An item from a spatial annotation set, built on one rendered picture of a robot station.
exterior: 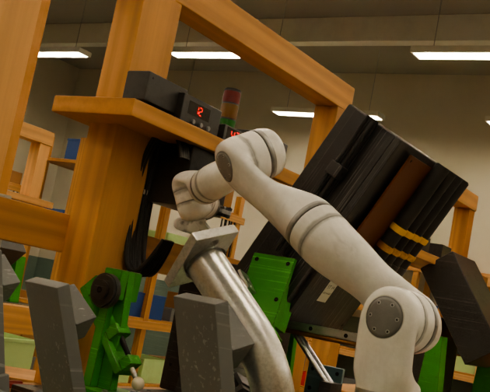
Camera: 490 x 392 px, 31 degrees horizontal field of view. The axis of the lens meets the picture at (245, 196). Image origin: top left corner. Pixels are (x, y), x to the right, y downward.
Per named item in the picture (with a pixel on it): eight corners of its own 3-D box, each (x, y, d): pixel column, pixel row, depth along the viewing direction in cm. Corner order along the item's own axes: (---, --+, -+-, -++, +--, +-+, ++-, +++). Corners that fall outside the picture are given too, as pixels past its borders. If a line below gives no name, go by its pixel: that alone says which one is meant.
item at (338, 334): (393, 353, 209) (395, 341, 210) (365, 349, 196) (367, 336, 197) (258, 325, 231) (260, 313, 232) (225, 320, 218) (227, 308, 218)
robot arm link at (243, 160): (211, 131, 149) (295, 220, 134) (257, 117, 153) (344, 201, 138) (208, 173, 155) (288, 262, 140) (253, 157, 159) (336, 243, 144)
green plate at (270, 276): (282, 355, 201) (309, 272, 207) (267, 343, 194) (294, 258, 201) (241, 345, 207) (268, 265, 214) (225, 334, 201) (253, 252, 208)
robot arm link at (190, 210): (220, 220, 191) (210, 181, 192) (211, 215, 176) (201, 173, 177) (190, 228, 191) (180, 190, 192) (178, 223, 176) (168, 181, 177)
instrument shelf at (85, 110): (323, 199, 262) (325, 186, 263) (131, 115, 188) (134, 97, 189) (253, 191, 276) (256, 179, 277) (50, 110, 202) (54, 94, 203)
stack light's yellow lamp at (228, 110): (239, 123, 247) (242, 107, 247) (229, 117, 243) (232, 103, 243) (225, 122, 249) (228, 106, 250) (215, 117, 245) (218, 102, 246)
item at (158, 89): (183, 117, 211) (188, 90, 212) (144, 99, 199) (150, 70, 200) (160, 117, 215) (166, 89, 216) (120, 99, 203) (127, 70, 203)
